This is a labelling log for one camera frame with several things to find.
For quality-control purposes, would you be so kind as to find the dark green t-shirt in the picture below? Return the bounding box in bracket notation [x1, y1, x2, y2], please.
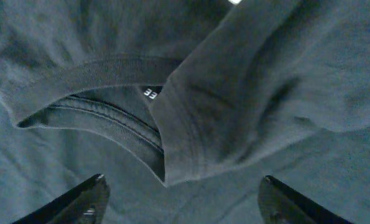
[0, 0, 370, 223]

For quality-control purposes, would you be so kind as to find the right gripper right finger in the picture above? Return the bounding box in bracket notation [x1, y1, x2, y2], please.
[257, 175, 352, 224]

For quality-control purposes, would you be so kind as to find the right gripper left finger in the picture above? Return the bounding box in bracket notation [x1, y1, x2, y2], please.
[12, 174, 110, 224]

